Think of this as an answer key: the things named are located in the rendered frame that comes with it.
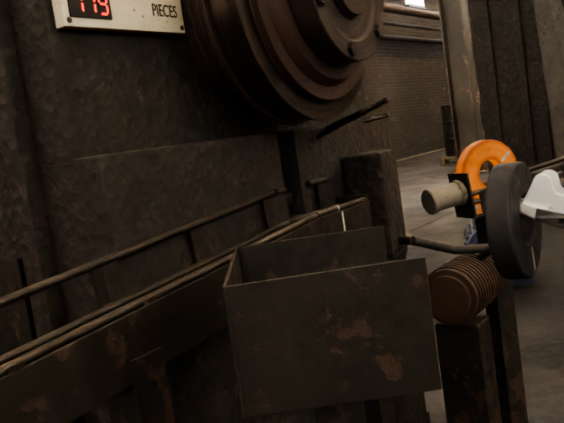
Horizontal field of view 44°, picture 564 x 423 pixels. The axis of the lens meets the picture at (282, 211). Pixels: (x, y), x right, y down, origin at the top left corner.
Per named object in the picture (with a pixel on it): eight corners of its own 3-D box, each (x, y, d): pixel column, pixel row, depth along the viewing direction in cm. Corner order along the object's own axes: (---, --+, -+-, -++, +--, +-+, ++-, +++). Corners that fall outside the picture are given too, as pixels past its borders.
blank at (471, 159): (482, 219, 168) (491, 219, 165) (443, 173, 164) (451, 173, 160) (519, 173, 171) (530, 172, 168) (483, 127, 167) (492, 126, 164)
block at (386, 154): (352, 263, 158) (336, 156, 155) (368, 254, 164) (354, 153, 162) (395, 261, 151) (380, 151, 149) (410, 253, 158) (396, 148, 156)
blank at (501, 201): (476, 181, 87) (503, 178, 86) (507, 153, 100) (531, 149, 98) (496, 296, 91) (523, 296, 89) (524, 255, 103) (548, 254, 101)
